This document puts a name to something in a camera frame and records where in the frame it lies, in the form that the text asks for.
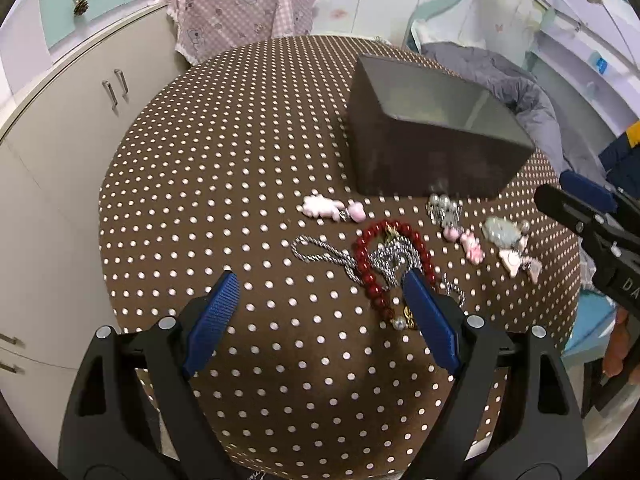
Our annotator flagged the grey duvet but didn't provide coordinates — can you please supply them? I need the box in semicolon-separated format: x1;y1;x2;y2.
420;42;608;176

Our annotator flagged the grey metal box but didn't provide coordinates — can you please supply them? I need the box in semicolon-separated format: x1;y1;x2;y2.
347;53;536;200

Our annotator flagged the white cabinet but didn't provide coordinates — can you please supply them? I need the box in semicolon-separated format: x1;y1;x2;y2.
0;2;188;396

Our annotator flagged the pink checked bear cloth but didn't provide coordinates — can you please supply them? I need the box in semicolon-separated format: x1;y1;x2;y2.
165;0;322;66

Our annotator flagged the silver rope chain necklace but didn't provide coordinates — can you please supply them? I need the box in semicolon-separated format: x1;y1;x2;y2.
291;235;466;307

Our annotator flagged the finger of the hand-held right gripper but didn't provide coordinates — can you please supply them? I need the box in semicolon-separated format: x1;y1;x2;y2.
559;171;640;231
534;184;640;262

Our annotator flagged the red bead bracelet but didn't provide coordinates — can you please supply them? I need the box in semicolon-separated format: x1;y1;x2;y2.
352;219;438;332

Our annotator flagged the small pink charm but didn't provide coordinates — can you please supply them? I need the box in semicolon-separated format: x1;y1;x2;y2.
442;227;485;264

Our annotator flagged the pearl and silver keychain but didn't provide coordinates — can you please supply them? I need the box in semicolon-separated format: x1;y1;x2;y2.
426;193;463;228

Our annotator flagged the pale green jade pendant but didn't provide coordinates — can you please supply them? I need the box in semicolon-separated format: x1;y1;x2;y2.
482;216;531;250

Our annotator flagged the pink and white charm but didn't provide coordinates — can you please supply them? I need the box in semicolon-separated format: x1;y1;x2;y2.
500;247;543;283

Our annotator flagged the yellow and navy jacket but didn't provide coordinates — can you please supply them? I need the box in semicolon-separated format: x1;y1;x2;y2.
599;120;640;188

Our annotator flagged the person's right hand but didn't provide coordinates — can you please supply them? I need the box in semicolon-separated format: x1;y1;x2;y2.
602;307;633;378

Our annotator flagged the white pillow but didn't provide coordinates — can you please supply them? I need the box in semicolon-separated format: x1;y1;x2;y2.
407;17;456;51

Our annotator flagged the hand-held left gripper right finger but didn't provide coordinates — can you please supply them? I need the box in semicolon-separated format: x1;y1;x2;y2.
402;267;588;480

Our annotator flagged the pink bear charm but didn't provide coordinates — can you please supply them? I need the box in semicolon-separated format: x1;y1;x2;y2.
301;192;366;224

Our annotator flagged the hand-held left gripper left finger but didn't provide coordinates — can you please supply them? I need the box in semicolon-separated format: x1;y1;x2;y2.
59;270;241;480

